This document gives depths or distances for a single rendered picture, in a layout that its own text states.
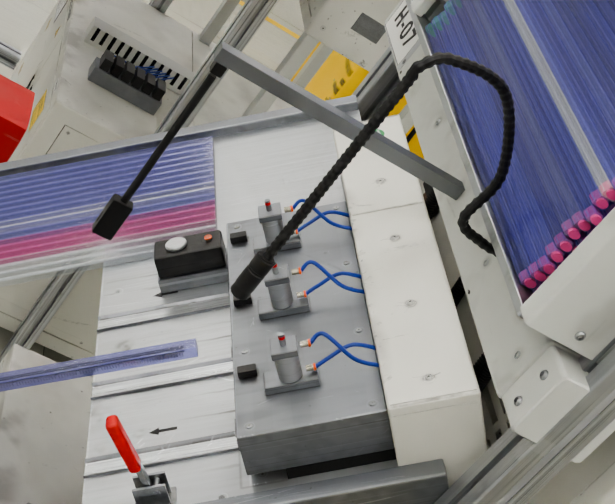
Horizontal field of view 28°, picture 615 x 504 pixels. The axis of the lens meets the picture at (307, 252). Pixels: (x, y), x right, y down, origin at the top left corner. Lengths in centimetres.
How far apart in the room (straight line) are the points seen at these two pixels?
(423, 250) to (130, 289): 36
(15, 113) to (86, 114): 49
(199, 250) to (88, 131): 121
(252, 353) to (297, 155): 45
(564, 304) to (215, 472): 37
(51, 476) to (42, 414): 11
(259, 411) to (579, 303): 31
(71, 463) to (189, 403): 55
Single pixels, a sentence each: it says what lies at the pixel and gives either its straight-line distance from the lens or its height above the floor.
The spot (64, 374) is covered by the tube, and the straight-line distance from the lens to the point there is 113.
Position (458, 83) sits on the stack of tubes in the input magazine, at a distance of 131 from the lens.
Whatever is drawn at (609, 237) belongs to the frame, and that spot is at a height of 149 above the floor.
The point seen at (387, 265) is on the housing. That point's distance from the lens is 123.
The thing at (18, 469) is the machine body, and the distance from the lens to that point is 172.
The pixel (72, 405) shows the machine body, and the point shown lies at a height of 62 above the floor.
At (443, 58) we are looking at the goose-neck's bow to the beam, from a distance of 97.
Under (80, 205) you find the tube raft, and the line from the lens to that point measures 157.
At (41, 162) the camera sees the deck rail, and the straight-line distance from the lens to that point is 169.
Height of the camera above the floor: 175
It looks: 26 degrees down
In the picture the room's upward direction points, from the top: 39 degrees clockwise
